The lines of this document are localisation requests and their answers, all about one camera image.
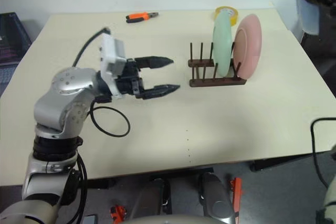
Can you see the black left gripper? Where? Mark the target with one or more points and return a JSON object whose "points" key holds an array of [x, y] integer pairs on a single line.
{"points": [[130, 81]]}

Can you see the beige rounded robot torso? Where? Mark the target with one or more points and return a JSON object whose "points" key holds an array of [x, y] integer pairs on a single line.
{"points": [[181, 220]]}

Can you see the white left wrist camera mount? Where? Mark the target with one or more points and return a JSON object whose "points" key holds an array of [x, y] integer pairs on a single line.
{"points": [[111, 51]]}

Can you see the black table frame bar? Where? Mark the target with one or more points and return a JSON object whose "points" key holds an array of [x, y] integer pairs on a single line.
{"points": [[278, 162]]}

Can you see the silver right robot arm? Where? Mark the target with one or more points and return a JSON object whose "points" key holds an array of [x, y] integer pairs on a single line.
{"points": [[329, 197]]}

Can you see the red plastic plate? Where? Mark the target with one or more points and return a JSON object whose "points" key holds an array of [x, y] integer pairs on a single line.
{"points": [[248, 48]]}

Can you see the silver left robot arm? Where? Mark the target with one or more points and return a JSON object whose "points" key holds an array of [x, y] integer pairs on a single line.
{"points": [[55, 108]]}

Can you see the yellow tape roll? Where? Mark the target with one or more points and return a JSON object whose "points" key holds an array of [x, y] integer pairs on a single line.
{"points": [[233, 15]]}

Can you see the orange and black clamp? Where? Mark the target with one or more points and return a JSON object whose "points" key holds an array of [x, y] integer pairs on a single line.
{"points": [[118, 213], [237, 195]]}

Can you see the brown wooden dish rack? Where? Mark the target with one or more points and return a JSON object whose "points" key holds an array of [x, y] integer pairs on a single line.
{"points": [[199, 82]]}

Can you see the grey rounded robot leg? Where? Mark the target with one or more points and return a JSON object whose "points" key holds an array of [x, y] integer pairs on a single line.
{"points": [[215, 200], [152, 197]]}

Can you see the green plastic plate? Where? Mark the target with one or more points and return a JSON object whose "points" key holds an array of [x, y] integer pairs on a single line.
{"points": [[221, 45]]}

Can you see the orange and black pliers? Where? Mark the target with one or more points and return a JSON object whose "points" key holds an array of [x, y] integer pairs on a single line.
{"points": [[139, 17]]}

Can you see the black laptop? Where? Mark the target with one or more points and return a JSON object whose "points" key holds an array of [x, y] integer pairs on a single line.
{"points": [[10, 43]]}

